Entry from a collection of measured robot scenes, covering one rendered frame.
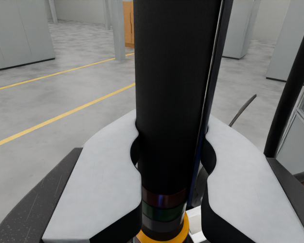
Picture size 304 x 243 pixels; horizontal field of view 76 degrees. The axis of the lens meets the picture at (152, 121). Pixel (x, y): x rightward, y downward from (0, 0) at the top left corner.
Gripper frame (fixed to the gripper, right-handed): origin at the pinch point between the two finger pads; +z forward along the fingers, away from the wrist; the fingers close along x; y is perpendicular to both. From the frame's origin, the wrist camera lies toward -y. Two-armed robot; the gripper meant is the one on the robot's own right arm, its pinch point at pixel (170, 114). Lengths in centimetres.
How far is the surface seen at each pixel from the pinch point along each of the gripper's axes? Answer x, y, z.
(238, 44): 240, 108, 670
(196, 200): 7.8, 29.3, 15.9
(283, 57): 275, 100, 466
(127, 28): -146, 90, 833
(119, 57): -134, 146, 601
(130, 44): -133, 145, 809
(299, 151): 87, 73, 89
